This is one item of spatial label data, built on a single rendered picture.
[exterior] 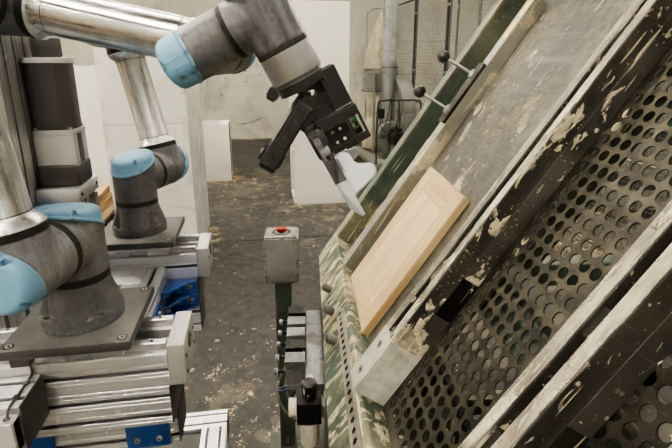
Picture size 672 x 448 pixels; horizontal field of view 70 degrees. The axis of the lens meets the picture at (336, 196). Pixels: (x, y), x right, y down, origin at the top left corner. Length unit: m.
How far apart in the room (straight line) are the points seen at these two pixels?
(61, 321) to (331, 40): 4.27
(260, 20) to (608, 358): 0.56
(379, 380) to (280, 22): 0.66
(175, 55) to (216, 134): 5.50
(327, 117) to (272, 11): 0.15
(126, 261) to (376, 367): 0.84
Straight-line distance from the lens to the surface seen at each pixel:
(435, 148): 1.45
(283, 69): 0.66
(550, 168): 0.89
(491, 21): 1.72
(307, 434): 1.29
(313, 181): 5.11
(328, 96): 0.68
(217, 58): 0.68
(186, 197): 3.61
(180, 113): 3.50
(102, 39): 0.89
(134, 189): 1.44
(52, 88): 1.20
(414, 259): 1.15
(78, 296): 1.02
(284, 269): 1.72
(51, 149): 1.23
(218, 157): 6.23
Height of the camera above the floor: 1.53
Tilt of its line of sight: 16 degrees down
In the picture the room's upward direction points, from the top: straight up
